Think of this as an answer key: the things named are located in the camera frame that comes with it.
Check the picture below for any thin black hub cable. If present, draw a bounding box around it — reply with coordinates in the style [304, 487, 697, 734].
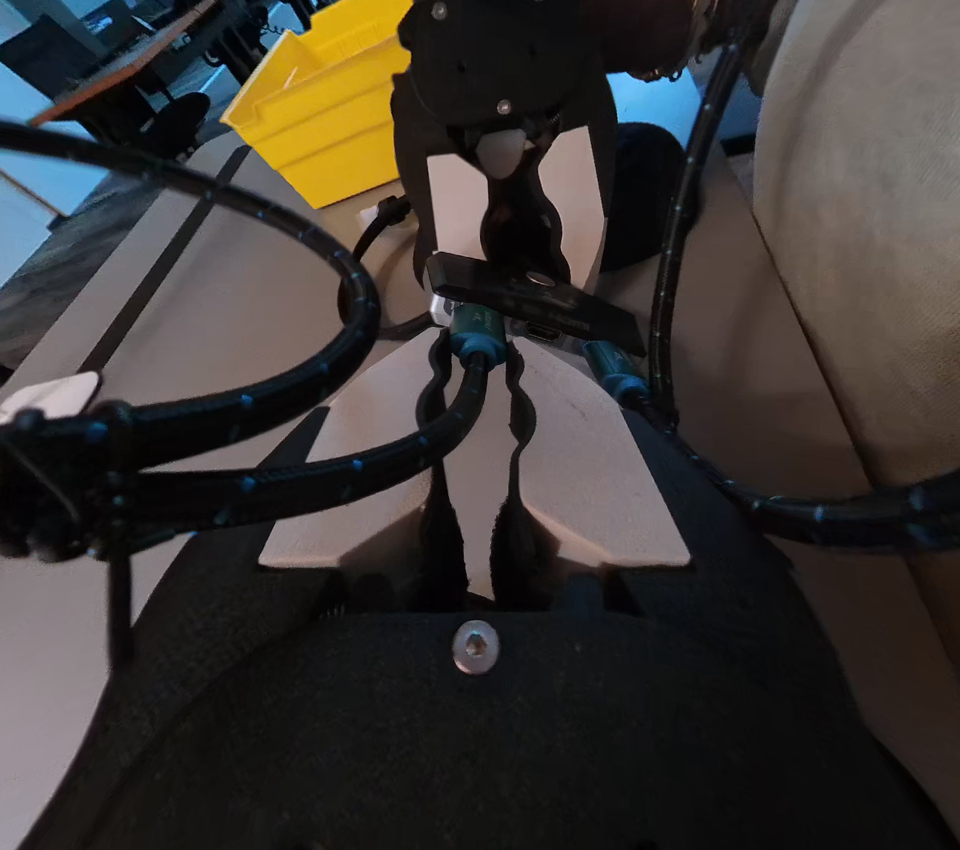
[339, 193, 451, 341]

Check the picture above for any person's beige top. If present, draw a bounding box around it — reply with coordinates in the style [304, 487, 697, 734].
[750, 0, 960, 491]

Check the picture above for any black mesh armrest pad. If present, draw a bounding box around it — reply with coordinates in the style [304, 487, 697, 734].
[600, 122, 708, 274]

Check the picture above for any person's right hand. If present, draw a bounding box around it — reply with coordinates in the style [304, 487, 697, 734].
[577, 0, 702, 82]

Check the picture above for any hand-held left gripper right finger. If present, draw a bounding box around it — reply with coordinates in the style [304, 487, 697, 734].
[491, 338, 693, 600]

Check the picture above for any black braided hdmi cable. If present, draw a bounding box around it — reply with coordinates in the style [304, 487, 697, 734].
[0, 118, 507, 562]
[581, 0, 960, 559]

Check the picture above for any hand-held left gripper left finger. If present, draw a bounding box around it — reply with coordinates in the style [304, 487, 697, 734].
[258, 331, 470, 600]

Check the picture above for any black cable strap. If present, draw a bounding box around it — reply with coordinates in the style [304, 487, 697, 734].
[105, 407, 138, 671]

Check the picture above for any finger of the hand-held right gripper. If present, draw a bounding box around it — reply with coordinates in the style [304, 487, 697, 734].
[523, 127, 609, 294]
[427, 147, 526, 270]

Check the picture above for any orange-edged desk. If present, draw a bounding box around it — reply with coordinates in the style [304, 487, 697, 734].
[30, 0, 324, 131]

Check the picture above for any black office chair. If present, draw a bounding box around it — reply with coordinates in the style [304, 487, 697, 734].
[97, 81, 213, 161]

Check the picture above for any black square hdmi hub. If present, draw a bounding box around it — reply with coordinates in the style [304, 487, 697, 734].
[423, 252, 648, 358]

